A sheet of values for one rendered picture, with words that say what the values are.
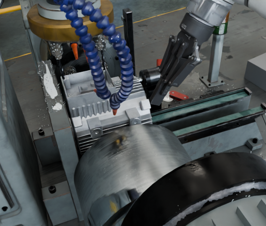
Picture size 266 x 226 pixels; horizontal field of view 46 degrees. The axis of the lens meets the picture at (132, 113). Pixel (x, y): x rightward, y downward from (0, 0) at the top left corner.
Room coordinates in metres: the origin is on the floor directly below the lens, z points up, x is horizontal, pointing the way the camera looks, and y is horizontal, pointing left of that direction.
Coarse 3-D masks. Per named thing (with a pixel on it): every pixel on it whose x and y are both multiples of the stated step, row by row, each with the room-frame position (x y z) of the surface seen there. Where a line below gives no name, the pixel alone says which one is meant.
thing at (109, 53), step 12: (108, 36) 0.97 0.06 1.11; (48, 48) 0.89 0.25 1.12; (96, 48) 0.88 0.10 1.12; (108, 48) 0.89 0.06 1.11; (72, 60) 0.86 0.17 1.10; (84, 60) 0.87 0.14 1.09; (108, 60) 0.89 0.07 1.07; (60, 72) 0.84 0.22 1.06; (72, 72) 0.83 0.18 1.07; (108, 72) 0.89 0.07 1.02; (120, 72) 0.90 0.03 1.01; (60, 84) 0.84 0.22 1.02
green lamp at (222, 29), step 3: (222, 24) 1.09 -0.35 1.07; (225, 24) 1.09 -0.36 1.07; (216, 27) 1.09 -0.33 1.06; (219, 27) 1.09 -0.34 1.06; (222, 27) 1.09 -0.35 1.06; (225, 27) 1.09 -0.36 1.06; (216, 30) 1.09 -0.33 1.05; (219, 30) 1.09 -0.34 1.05; (222, 30) 1.09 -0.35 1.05; (225, 30) 1.09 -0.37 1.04; (216, 33) 1.09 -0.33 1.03; (219, 33) 1.09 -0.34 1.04; (222, 33) 1.09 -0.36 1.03
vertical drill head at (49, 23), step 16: (48, 0) 0.63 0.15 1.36; (96, 0) 0.64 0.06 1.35; (32, 16) 0.62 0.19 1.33; (48, 16) 0.60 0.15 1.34; (64, 16) 0.59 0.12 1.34; (80, 16) 0.60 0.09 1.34; (112, 16) 0.64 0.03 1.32; (32, 32) 0.61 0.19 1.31; (48, 32) 0.57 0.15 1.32; (64, 32) 0.57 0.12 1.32; (96, 32) 0.59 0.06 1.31
